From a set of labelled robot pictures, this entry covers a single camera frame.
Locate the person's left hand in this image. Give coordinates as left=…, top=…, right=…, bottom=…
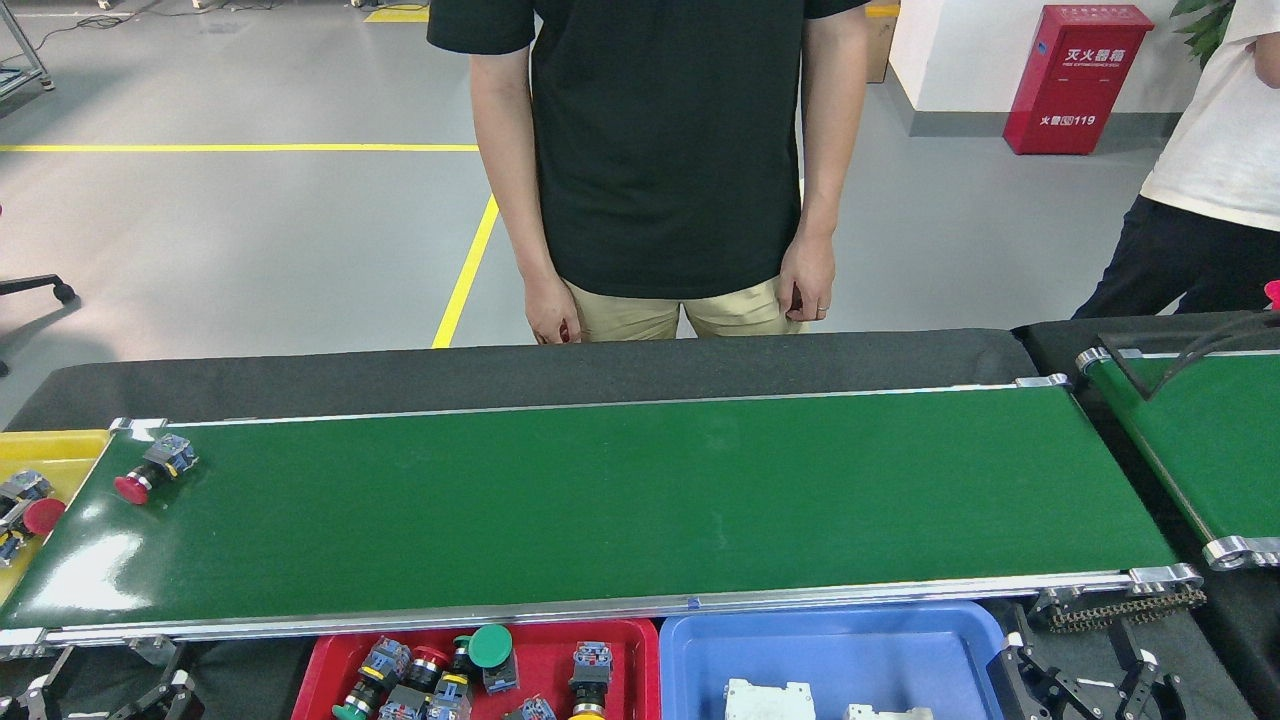
left=776, top=232, right=837, bottom=323

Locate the small red push button switch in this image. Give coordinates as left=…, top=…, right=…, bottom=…
left=383, top=645, right=451, bottom=720

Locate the person's right hand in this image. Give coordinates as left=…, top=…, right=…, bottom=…
left=522, top=270, right=583, bottom=346

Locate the red plastic tray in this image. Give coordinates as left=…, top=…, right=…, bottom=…
left=290, top=618, right=663, bottom=720

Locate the yellow plastic tray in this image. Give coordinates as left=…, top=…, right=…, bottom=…
left=0, top=430, right=113, bottom=606

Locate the black drive chain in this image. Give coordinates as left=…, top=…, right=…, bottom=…
left=1030, top=583, right=1209, bottom=633

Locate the short green conveyor belt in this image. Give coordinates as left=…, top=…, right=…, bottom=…
left=1075, top=345, right=1280, bottom=571

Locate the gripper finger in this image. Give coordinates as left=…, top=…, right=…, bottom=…
left=0, top=645, right=76, bottom=720
left=988, top=630, right=1091, bottom=720
left=1105, top=620, right=1188, bottom=720
left=105, top=665, right=198, bottom=720

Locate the green plant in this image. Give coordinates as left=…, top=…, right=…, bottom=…
left=1170, top=0, right=1236, bottom=66

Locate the red fire extinguisher cabinet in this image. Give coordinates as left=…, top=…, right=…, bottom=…
left=1003, top=4, right=1154, bottom=156

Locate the yellow push button switch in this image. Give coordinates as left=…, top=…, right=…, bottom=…
left=567, top=640, right=616, bottom=720

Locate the blue plastic tray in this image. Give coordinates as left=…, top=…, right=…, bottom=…
left=658, top=600, right=1011, bottom=720

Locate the cardboard box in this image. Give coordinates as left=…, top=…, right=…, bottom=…
left=865, top=0, right=901, bottom=84

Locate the black cable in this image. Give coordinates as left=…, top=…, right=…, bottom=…
left=1098, top=312, right=1280, bottom=403

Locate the long green conveyor belt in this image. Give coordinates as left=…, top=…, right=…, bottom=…
left=0, top=378, right=1206, bottom=661

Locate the black office chair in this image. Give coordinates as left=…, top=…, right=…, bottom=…
left=0, top=205, right=76, bottom=376

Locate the person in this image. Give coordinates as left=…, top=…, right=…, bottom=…
left=1070, top=0, right=1280, bottom=321
left=427, top=0, right=871, bottom=346

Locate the metal rack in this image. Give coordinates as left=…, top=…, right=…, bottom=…
left=0, top=0, right=53, bottom=101

